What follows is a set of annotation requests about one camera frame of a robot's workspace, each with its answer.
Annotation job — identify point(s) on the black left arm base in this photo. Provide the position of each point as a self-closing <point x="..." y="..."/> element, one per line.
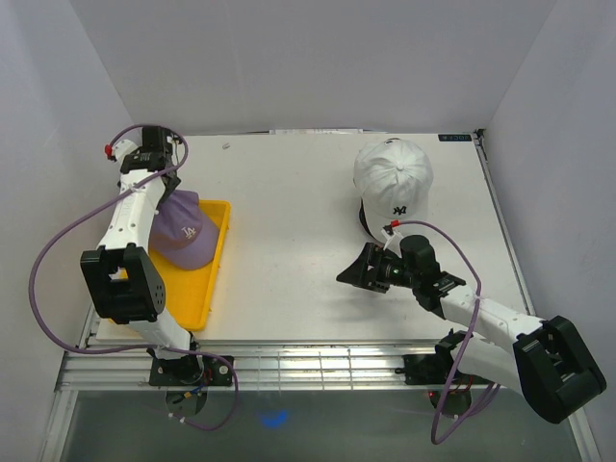
<point x="187" y="381"/>

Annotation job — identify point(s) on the yellow plastic tray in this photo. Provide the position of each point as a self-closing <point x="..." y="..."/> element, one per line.
<point x="188" y="292"/>

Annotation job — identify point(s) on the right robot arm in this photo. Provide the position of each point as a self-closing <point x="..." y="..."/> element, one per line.
<point x="547" y="362"/>

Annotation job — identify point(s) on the black baseball cap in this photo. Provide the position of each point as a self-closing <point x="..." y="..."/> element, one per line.
<point x="372" y="223"/>

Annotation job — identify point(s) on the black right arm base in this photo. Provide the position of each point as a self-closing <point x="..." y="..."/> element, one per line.
<point x="427" y="369"/>

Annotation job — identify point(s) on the white baseball cap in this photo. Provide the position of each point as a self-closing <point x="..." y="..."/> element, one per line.
<point x="393" y="178"/>

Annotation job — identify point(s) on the aluminium table edge rail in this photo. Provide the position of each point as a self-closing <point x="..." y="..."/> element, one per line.
<point x="260" y="367"/>

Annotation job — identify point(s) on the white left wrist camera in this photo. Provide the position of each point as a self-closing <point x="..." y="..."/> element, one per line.
<point x="117" y="151"/>

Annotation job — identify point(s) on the purple baseball cap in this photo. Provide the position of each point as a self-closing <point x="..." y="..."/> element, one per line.
<point x="182" y="233"/>

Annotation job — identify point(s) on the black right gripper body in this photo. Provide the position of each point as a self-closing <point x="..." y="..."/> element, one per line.
<point x="387" y="270"/>

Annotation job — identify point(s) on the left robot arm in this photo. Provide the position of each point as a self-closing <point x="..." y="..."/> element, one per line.
<point x="124" y="284"/>

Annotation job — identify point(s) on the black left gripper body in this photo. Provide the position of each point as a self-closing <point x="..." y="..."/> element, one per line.
<point x="171" y="185"/>

